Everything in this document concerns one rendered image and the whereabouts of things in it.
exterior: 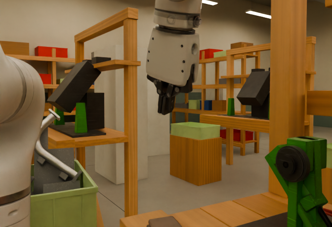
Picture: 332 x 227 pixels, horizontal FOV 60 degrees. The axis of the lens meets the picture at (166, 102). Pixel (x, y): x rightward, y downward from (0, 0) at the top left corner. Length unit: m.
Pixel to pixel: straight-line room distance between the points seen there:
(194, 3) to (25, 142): 0.38
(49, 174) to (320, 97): 1.06
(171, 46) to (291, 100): 0.69
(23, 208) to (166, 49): 0.37
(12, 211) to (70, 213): 0.49
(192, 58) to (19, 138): 0.34
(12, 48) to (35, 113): 6.08
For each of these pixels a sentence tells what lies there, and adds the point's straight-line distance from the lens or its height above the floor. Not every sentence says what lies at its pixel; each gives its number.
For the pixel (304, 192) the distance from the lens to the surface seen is 0.70.
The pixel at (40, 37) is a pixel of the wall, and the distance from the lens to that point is 7.32.
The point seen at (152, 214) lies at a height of 0.90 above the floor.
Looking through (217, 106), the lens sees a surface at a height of 0.94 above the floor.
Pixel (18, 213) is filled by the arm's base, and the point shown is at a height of 1.07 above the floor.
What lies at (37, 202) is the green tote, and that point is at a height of 0.94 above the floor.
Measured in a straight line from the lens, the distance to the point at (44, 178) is 1.25.
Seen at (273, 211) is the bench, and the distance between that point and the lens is 1.06.
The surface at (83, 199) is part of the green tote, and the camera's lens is 1.01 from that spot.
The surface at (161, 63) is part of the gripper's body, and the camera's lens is 0.55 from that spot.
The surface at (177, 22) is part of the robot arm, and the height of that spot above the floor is 1.39.
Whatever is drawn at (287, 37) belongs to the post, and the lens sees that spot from 1.14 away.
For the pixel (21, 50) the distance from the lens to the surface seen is 6.66.
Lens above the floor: 1.27
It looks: 2 degrees down
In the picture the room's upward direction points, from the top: straight up
